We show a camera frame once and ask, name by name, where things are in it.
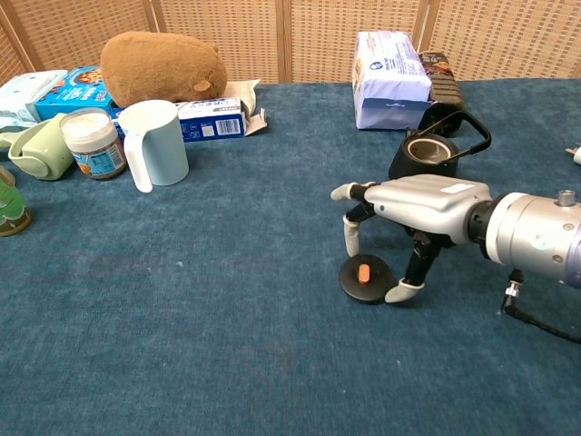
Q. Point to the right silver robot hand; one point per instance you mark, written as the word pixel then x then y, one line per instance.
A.
pixel 426 204

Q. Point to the black lid orange knob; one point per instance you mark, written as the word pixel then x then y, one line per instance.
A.
pixel 374 279

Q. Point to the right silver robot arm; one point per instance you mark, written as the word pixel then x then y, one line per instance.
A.
pixel 531 231

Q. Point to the dark brown snack package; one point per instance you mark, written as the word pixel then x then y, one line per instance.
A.
pixel 445 86

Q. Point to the white lavender tissue pack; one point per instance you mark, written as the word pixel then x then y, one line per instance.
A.
pixel 390 84

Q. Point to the white power plug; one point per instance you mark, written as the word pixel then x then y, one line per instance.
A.
pixel 575 153

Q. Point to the crumpled beige paper packaging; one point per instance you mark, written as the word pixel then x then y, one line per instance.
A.
pixel 252 106

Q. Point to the woven rattan folding screen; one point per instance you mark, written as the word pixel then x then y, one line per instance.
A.
pixel 290 38

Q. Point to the blue table cloth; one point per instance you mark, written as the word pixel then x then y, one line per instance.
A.
pixel 227 295

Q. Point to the blue white long box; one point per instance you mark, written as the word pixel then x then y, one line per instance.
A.
pixel 213 120

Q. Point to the light blue white pitcher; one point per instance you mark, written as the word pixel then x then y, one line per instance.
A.
pixel 161 145

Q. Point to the brown plush toy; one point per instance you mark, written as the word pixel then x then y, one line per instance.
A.
pixel 159 68

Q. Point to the white lidded spread jar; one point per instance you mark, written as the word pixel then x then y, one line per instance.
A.
pixel 93 143

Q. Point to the blue cookie box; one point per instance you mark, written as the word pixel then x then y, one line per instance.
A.
pixel 72 97

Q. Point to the pale green ceramic mug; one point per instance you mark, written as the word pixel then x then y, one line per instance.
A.
pixel 38 152

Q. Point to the white wet wipes pack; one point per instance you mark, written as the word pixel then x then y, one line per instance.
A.
pixel 22 95

